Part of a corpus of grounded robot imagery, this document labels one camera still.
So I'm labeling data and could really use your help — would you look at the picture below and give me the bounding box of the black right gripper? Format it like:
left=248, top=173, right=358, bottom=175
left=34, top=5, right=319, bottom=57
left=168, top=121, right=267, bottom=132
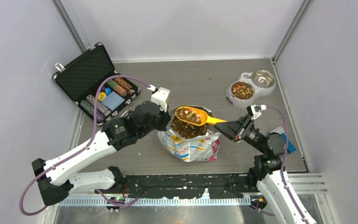
left=214, top=113, right=266, bottom=154

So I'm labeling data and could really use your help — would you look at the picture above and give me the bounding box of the cat food bag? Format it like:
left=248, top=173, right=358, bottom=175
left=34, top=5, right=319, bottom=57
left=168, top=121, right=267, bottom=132
left=157, top=109, right=220, bottom=162

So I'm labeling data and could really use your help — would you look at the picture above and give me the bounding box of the yellow plastic scoop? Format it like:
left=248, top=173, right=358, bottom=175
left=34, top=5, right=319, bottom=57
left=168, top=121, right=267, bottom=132
left=174, top=106, right=226, bottom=126

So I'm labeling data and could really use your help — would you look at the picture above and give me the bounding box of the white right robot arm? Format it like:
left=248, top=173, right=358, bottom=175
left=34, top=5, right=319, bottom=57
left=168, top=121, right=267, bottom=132
left=214, top=112, right=316, bottom=224

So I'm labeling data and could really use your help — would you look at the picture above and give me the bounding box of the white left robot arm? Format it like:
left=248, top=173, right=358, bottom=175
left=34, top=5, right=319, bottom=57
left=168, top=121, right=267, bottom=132
left=32, top=101, right=171, bottom=206

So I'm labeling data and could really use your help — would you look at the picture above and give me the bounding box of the white double pet bowl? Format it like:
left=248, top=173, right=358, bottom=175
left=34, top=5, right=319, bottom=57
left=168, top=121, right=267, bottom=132
left=225, top=70, right=276, bottom=109

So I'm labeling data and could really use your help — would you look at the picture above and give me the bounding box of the pet food kibble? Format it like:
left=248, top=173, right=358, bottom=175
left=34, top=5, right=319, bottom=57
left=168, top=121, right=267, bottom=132
left=172, top=116, right=208, bottom=139

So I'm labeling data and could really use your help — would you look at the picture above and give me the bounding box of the blue playing card deck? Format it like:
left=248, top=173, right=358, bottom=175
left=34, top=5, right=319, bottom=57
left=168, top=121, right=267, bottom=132
left=102, top=91, right=124, bottom=111

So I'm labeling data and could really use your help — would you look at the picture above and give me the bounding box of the red green chip row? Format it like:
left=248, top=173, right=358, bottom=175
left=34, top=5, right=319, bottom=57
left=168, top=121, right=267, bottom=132
left=107, top=80, right=127, bottom=97

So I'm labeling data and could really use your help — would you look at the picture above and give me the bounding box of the orange black chip row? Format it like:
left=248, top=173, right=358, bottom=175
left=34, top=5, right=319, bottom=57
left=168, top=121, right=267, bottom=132
left=114, top=77, right=135, bottom=94

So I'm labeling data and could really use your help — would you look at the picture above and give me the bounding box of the light grey lego brick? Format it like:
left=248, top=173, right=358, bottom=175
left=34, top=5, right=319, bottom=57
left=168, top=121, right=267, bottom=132
left=269, top=126, right=286, bottom=135

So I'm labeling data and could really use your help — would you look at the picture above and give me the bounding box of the yellow dealer button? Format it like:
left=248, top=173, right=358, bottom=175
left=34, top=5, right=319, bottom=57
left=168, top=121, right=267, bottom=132
left=97, top=92, right=107, bottom=101

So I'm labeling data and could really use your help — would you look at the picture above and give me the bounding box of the green purple chip row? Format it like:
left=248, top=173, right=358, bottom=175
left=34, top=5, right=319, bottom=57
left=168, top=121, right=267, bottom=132
left=80, top=100, right=104, bottom=123

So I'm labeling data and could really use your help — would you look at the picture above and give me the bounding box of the blue lego brick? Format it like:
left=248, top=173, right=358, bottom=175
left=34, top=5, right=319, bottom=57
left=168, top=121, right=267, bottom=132
left=281, top=133, right=296, bottom=154

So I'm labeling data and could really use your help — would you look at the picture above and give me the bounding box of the black poker chip case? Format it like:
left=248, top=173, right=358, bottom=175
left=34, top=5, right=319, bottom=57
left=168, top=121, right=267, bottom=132
left=52, top=42, right=141, bottom=126

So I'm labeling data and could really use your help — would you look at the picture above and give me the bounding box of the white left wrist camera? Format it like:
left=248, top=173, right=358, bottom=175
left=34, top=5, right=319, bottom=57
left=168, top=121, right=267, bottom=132
left=147, top=85, right=171, bottom=112

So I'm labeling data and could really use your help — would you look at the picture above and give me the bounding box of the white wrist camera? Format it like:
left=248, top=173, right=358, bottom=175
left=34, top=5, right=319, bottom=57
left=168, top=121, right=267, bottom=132
left=247, top=105, right=267, bottom=121
left=147, top=85, right=171, bottom=112

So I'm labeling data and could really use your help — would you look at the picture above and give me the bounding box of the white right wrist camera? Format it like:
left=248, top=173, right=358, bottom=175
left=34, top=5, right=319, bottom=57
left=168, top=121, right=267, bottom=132
left=247, top=105, right=267, bottom=121

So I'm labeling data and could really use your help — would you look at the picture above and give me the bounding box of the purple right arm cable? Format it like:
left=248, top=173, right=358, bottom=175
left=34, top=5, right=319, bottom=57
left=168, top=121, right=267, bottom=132
left=265, top=105, right=310, bottom=224

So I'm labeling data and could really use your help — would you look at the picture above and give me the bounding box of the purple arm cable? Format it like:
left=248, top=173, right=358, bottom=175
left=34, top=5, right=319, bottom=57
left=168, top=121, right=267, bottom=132
left=265, top=105, right=310, bottom=224
left=19, top=74, right=151, bottom=217

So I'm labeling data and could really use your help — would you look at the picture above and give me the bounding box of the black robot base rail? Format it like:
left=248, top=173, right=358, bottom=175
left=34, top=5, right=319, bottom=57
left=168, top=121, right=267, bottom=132
left=113, top=173, right=259, bottom=199

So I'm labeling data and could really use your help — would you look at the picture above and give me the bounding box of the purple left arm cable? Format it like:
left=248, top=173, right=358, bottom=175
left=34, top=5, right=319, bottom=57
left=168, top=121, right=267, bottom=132
left=19, top=74, right=151, bottom=217

